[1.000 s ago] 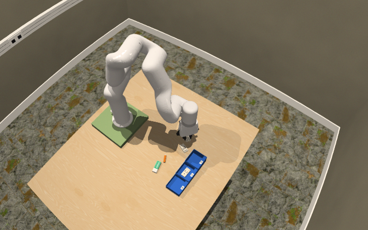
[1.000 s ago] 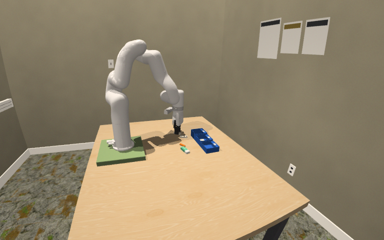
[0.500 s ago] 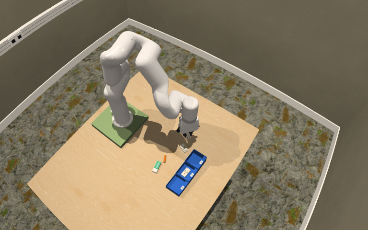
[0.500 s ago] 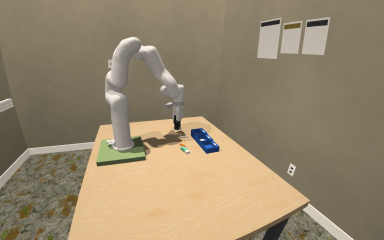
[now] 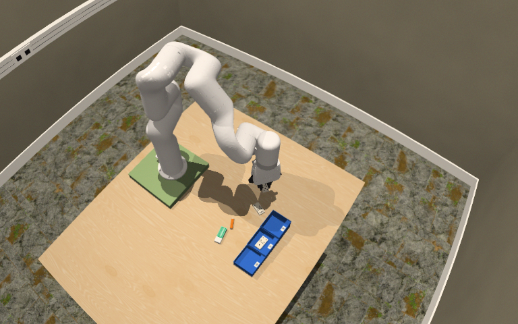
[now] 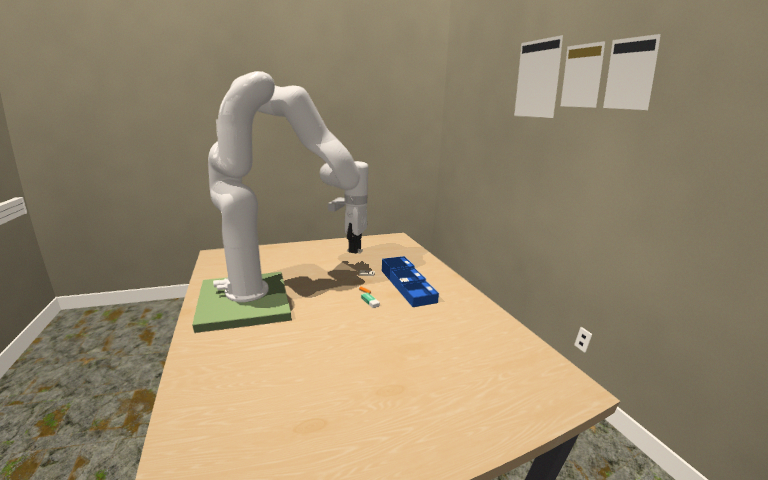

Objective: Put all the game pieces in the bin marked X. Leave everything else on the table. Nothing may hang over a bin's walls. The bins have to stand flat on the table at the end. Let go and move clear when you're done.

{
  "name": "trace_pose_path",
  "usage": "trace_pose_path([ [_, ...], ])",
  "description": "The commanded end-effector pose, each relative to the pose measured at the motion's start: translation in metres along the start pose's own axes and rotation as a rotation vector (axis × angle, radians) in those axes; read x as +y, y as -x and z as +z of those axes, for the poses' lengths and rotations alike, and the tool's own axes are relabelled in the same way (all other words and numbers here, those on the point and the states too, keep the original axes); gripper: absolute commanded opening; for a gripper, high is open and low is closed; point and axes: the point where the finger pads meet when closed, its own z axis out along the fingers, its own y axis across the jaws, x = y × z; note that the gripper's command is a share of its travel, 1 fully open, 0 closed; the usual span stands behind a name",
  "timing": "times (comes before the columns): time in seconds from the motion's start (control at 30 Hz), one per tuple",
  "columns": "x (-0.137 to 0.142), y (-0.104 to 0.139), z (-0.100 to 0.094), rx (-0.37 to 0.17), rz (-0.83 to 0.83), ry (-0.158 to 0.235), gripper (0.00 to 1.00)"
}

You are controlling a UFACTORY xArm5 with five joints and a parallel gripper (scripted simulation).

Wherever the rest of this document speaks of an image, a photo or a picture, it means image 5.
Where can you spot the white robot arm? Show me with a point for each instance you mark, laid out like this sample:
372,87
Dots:
201,84

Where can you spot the green and grey eraser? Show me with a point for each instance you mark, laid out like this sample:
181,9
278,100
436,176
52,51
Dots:
220,234

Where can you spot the blue three-compartment bin rack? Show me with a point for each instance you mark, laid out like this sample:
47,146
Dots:
251,258

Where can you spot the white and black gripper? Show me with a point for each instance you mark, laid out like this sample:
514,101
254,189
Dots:
260,176

